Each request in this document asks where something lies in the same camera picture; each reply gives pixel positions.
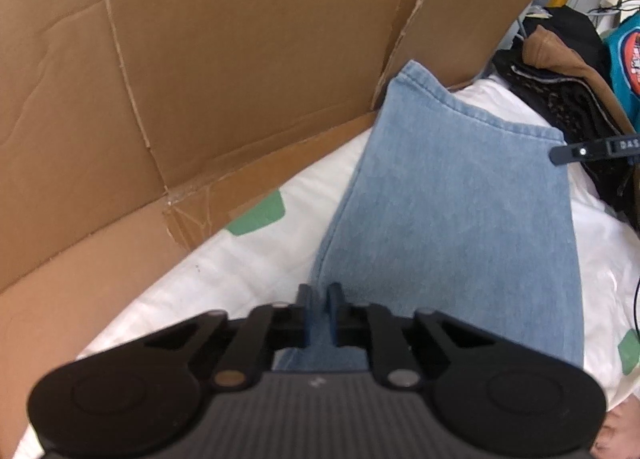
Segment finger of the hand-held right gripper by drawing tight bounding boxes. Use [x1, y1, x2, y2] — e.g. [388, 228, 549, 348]
[549, 140, 609, 167]

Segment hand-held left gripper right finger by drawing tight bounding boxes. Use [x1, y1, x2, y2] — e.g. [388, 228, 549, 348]
[326, 283, 494, 388]

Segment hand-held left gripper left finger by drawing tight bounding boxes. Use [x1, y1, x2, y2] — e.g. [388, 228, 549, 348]
[142, 284, 315, 388]

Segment blue denim jeans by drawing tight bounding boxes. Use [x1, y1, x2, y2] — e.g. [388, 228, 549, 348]
[275, 60, 587, 376]

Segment black garment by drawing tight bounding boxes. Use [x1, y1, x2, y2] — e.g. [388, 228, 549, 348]
[492, 5, 640, 231]

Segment cream bear print blanket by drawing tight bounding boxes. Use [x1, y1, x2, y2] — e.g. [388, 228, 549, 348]
[12, 74, 640, 459]

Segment brown cardboard sheet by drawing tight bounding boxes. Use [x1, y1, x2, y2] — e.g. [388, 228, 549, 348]
[0, 0, 549, 381]

